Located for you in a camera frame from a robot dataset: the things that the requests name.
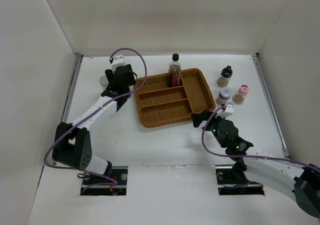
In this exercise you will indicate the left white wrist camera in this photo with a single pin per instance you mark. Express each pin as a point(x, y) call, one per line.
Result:
point(117, 61)

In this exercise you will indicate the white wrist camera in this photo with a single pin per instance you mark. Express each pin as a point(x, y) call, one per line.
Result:
point(227, 111)
point(117, 61)

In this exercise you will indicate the silver lid blue jar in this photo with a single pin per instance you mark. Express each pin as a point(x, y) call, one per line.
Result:
point(103, 82)

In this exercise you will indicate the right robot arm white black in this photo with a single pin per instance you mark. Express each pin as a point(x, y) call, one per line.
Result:
point(296, 180)

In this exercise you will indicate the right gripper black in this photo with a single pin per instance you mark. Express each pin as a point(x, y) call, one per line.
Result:
point(198, 118)

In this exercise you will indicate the black cap pepper shaker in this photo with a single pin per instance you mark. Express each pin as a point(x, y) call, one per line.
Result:
point(225, 76)

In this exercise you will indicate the aluminium table edge rail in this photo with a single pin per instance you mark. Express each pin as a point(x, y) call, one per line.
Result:
point(72, 86)

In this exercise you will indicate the pink cap spice shaker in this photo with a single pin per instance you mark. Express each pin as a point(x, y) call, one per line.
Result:
point(240, 95)

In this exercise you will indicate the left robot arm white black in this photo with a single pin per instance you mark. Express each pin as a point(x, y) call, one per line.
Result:
point(73, 145)

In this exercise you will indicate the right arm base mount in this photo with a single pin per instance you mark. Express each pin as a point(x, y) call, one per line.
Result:
point(231, 181)

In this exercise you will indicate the red label spice jar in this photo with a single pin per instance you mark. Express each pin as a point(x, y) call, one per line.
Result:
point(223, 95)

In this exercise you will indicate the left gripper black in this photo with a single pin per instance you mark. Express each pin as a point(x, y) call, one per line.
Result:
point(110, 75)

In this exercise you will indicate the dark soy sauce bottle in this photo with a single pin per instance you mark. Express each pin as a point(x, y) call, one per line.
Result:
point(174, 71)

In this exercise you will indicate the brown wicker divided tray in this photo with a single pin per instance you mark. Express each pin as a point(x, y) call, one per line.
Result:
point(158, 104)

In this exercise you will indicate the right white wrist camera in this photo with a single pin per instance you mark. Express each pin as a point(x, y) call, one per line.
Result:
point(227, 111)

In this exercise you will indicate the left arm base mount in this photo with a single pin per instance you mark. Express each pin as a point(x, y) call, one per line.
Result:
point(96, 185)

